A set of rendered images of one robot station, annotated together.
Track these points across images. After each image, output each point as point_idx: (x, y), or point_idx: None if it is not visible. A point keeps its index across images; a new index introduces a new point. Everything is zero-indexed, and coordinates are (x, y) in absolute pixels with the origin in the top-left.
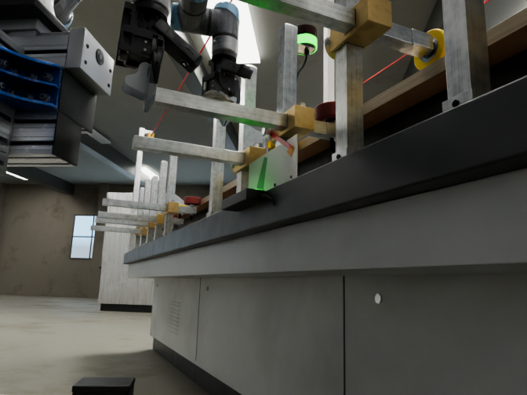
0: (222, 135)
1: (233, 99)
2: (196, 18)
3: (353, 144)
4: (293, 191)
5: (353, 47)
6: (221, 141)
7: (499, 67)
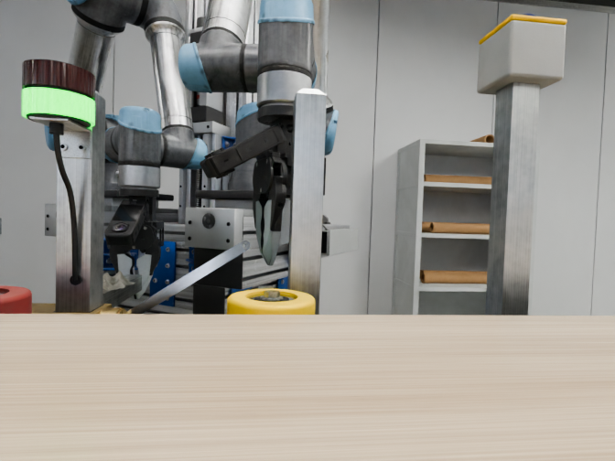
0: (501, 216)
1: (267, 208)
2: (253, 88)
3: None
4: None
5: None
6: (499, 234)
7: None
